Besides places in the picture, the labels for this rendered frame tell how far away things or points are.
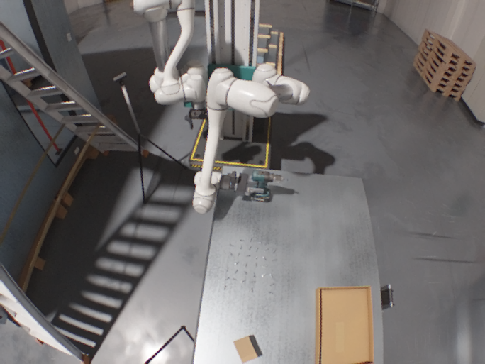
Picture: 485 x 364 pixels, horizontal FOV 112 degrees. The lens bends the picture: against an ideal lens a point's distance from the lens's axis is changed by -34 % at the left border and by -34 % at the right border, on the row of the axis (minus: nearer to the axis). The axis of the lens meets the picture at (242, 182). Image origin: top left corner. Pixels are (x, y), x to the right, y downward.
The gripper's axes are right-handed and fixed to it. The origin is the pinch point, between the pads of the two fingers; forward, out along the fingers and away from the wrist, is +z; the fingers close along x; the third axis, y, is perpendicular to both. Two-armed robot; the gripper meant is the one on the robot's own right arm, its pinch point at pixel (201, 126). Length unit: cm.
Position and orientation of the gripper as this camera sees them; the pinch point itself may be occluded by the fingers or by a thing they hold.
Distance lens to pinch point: 164.5
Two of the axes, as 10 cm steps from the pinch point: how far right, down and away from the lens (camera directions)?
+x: -9.9, -1.1, 0.6
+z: -0.2, 5.9, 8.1
